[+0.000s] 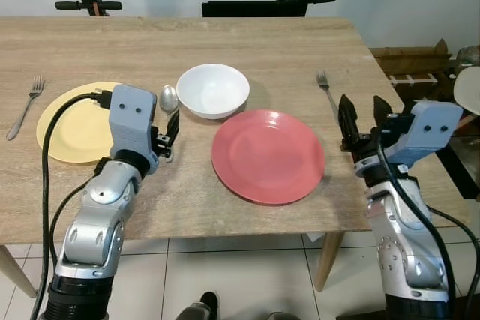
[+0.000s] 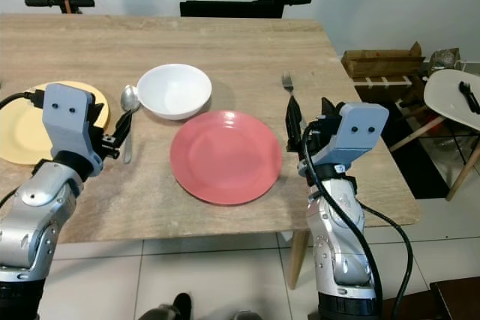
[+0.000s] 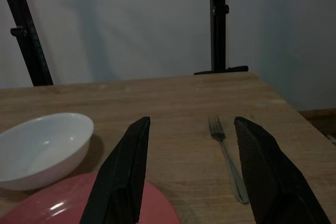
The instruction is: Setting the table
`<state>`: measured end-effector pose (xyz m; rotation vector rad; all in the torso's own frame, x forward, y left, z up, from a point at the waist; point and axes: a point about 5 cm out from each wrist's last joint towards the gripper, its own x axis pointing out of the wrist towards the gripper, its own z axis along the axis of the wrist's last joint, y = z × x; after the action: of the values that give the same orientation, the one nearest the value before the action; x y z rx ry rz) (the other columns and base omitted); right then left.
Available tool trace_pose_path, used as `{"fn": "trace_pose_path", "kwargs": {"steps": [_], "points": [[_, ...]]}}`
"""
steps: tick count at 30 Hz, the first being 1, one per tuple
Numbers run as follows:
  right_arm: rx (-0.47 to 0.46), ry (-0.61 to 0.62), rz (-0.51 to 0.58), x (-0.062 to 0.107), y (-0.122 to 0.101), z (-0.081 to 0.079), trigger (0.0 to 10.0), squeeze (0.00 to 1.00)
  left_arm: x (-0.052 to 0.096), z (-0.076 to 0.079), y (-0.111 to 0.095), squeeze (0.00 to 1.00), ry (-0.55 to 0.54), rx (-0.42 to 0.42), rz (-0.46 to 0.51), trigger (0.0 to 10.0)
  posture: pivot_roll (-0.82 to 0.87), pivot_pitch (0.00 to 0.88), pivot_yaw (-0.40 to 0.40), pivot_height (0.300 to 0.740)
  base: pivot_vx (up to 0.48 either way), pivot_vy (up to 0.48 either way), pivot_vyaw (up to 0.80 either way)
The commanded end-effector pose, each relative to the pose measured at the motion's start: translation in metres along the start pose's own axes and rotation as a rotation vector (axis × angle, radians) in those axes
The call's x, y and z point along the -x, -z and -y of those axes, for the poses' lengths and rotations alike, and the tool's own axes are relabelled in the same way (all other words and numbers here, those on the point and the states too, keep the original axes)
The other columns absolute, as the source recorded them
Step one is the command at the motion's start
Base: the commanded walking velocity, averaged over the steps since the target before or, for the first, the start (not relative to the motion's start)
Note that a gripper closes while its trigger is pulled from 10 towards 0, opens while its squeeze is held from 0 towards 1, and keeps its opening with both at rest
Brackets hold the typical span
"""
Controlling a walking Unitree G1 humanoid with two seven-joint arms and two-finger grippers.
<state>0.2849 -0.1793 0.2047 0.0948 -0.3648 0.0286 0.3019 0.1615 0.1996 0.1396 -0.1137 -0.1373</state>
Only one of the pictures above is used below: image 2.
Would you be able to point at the red plate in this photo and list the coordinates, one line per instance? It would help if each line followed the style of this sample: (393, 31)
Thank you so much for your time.
(225, 157)

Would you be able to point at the white bowl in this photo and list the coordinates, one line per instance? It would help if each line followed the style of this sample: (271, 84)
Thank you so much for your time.
(174, 89)

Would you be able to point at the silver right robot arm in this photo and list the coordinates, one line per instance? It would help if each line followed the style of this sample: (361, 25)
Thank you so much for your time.
(341, 245)

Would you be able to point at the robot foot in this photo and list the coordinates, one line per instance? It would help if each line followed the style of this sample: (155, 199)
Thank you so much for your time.
(169, 309)
(251, 315)

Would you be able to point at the light wooden table leg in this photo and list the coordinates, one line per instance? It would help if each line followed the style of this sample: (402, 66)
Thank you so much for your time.
(300, 260)

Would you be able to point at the small black object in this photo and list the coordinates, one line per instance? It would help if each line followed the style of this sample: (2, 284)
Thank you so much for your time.
(471, 97)

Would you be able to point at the dark furniture corner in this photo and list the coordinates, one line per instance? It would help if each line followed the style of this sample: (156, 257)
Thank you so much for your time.
(450, 301)

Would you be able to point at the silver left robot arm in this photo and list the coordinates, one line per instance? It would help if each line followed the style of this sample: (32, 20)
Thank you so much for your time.
(37, 222)

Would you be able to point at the silver metal fork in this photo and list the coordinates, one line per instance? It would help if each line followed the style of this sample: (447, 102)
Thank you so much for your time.
(287, 82)

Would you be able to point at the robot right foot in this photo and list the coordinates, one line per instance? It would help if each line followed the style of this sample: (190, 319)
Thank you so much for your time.
(251, 315)

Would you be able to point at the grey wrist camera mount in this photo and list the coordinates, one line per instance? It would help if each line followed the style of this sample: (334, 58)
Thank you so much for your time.
(356, 129)
(71, 118)

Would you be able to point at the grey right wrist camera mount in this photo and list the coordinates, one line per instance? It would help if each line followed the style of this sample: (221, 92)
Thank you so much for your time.
(356, 129)

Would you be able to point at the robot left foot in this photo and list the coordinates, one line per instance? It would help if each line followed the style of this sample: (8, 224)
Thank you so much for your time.
(169, 309)

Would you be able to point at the yellow plate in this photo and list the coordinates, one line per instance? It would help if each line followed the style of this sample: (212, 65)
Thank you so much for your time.
(22, 129)

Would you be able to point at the white chair wooden legs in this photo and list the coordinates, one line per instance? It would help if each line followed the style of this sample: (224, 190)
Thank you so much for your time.
(446, 99)

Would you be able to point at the silver metal spoon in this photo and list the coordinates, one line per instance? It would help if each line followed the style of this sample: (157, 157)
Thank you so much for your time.
(130, 99)

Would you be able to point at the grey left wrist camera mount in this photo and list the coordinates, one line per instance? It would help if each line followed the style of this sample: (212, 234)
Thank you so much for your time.
(71, 118)

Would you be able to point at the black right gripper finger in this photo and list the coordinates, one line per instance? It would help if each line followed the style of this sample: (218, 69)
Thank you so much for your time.
(294, 119)
(330, 109)

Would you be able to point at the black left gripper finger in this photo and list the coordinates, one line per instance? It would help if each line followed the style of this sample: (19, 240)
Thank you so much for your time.
(120, 137)
(130, 127)

